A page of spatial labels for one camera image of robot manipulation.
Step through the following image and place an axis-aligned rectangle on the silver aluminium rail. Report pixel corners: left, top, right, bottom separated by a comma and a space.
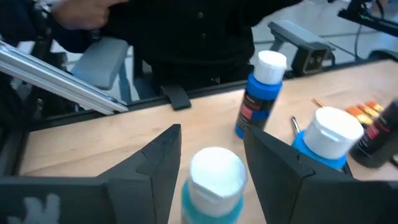
0, 40, 129, 116

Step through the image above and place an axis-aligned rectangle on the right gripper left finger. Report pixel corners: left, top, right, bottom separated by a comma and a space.
0, 124, 182, 224

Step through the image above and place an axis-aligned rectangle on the round orange bristle paintbrush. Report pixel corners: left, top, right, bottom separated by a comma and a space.
366, 100, 386, 113

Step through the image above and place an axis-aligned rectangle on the wide orange bristle paintbrush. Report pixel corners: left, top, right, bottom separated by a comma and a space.
356, 103, 381, 118

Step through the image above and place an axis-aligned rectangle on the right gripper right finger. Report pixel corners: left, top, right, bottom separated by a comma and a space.
244, 126, 398, 224

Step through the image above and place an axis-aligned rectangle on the long filbert orange bristle paintbrush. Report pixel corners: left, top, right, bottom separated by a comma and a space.
346, 106, 374, 127

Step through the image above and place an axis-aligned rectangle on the black table edge clip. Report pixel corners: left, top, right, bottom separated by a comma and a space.
160, 84, 192, 111

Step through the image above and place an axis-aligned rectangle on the person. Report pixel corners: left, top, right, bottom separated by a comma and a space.
0, 0, 304, 91

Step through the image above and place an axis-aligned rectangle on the person's hand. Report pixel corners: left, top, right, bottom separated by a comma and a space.
51, 0, 128, 30

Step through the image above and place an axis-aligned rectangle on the small blue paint bottle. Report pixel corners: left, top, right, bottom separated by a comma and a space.
291, 106, 364, 170
234, 50, 287, 139

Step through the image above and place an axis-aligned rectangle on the small black paint bottle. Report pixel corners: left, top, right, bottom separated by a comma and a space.
349, 99, 398, 169

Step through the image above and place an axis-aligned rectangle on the grey chair armrest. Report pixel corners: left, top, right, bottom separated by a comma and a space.
70, 37, 133, 103
267, 20, 336, 75

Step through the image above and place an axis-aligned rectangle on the small teal paint bottle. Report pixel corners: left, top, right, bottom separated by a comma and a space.
181, 146, 248, 224

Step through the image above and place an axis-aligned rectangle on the silver ferrule black paintbrush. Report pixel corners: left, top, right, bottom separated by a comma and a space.
290, 115, 302, 137

